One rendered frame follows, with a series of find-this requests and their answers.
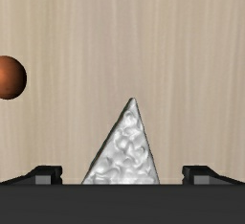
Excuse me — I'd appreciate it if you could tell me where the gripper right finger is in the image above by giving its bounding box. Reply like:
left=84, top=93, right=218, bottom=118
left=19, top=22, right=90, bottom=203
left=181, top=165, right=245, bottom=186

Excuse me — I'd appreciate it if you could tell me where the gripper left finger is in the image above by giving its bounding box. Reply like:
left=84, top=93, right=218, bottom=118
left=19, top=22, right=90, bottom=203
left=0, top=165, right=63, bottom=186

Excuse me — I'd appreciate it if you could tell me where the white cake wedge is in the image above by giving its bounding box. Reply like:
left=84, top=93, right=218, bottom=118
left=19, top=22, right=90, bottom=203
left=81, top=97, right=161, bottom=186

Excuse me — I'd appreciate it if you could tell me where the orange round fruit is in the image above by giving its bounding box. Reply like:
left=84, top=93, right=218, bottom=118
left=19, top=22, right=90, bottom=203
left=0, top=55, right=28, bottom=101

